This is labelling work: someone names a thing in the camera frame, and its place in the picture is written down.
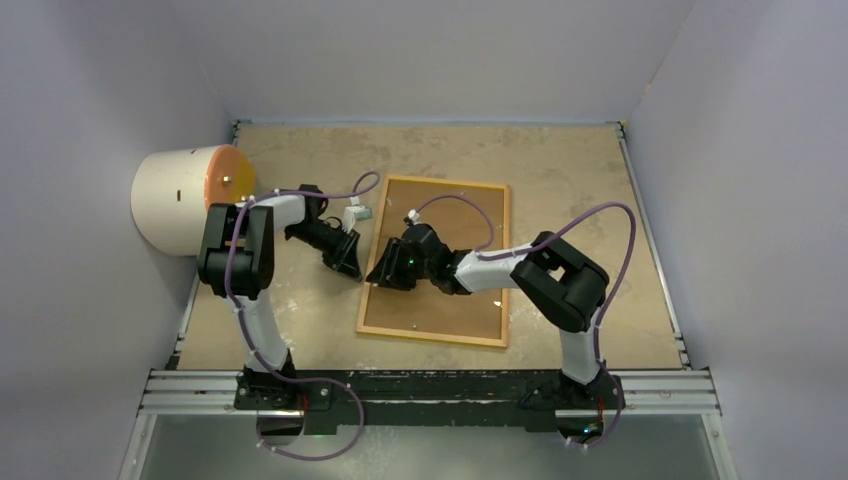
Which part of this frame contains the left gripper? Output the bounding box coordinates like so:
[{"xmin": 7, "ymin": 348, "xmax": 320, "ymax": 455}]
[{"xmin": 286, "ymin": 221, "xmax": 362, "ymax": 281}]

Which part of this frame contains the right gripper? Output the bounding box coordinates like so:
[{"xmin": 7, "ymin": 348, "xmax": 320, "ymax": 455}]
[{"xmin": 369, "ymin": 237, "xmax": 436, "ymax": 291}]

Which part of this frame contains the yellow picture frame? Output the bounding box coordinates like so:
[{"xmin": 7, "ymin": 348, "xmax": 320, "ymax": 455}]
[{"xmin": 355, "ymin": 174, "xmax": 513, "ymax": 350}]

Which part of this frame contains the brown cardboard backing board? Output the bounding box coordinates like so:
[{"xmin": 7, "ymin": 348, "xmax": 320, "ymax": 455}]
[{"xmin": 364, "ymin": 180, "xmax": 506, "ymax": 340}]

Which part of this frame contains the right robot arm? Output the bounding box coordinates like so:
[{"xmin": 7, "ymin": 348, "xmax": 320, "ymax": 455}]
[{"xmin": 366, "ymin": 223, "xmax": 610, "ymax": 407}]

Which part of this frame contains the white cylinder with coloured face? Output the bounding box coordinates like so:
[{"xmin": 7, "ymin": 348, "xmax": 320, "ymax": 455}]
[{"xmin": 131, "ymin": 144, "xmax": 257, "ymax": 257}]

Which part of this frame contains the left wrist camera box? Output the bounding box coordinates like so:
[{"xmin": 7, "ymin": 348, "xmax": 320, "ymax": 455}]
[{"xmin": 341, "ymin": 204, "xmax": 373, "ymax": 232}]

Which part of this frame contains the aluminium rail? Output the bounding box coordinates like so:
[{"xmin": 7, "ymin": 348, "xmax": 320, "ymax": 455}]
[{"xmin": 139, "ymin": 370, "xmax": 720, "ymax": 415}]

